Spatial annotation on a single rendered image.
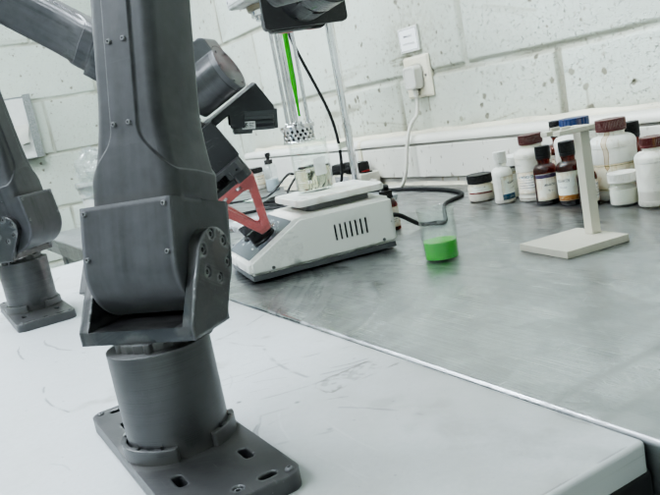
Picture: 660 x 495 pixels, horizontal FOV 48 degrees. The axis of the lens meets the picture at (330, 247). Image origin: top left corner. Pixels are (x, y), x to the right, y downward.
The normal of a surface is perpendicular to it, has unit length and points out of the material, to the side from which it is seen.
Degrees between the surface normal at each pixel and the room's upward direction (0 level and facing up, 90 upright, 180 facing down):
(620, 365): 0
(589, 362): 0
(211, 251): 90
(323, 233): 90
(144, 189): 76
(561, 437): 0
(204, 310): 90
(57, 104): 90
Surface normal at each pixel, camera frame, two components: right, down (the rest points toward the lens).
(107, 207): -0.40, 0.00
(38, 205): 0.92, -0.25
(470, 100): -0.85, 0.25
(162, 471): -0.18, -0.97
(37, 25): -0.25, 0.27
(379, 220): 0.33, 0.11
